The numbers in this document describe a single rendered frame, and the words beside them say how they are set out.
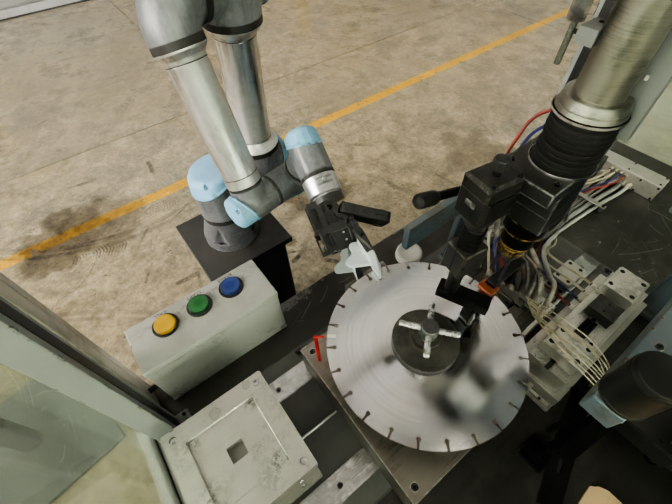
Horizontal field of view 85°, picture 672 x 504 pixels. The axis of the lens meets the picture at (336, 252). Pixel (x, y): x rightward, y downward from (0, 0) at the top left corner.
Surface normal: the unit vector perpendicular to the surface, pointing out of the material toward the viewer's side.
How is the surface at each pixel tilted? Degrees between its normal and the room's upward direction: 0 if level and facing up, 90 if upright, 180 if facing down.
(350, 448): 0
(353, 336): 0
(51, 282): 0
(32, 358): 90
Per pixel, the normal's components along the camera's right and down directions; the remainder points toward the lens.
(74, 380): 0.60, 0.62
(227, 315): -0.03, -0.62
